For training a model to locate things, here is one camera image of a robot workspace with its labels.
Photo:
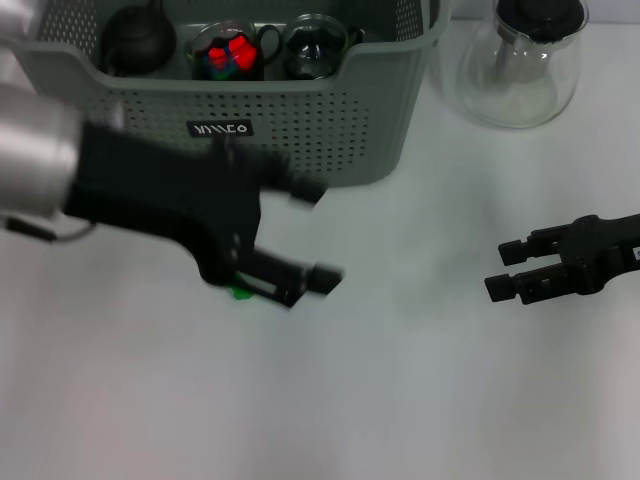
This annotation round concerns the glass teapot with black lid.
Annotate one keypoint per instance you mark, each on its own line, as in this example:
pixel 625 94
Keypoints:
pixel 520 85

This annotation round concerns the grey-green perforated storage bin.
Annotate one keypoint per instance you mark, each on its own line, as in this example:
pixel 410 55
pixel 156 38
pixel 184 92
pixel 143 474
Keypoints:
pixel 350 100

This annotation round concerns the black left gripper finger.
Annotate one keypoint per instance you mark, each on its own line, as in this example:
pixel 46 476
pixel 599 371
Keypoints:
pixel 300 277

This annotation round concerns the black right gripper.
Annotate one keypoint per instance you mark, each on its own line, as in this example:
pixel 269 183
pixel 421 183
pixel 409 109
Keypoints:
pixel 600 250

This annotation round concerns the orange-red sloped brick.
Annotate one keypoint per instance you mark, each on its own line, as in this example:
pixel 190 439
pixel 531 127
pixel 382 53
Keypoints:
pixel 245 52

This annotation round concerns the dark round clay teapot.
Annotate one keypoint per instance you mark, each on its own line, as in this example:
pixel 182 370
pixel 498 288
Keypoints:
pixel 140 42

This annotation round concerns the small orange-red brick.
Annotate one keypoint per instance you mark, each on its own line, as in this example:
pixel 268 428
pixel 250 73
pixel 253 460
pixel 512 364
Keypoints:
pixel 217 56

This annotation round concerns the glass teacup with black base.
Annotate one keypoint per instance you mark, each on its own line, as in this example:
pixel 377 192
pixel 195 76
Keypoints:
pixel 270 42
pixel 315 47

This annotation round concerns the green toy brick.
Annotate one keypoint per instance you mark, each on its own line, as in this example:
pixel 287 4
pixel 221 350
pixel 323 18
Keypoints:
pixel 222 75
pixel 242 294

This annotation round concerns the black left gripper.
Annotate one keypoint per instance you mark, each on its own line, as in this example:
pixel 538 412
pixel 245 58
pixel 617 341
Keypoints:
pixel 165 190

